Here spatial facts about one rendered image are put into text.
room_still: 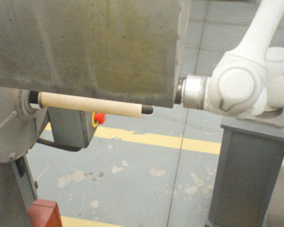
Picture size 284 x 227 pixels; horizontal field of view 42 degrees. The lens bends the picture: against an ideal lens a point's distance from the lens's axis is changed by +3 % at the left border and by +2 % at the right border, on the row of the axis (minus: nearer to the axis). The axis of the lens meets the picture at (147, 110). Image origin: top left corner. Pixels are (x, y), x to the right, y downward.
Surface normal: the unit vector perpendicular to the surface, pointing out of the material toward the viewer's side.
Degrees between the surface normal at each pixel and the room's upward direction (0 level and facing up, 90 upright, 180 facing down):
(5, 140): 93
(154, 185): 0
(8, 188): 90
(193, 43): 0
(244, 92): 54
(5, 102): 86
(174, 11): 90
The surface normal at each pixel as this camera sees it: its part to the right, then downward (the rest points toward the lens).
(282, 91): -0.51, 0.40
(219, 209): -0.32, 0.60
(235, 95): -0.20, 0.01
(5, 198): 0.98, 0.13
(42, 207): 0.00, -0.77
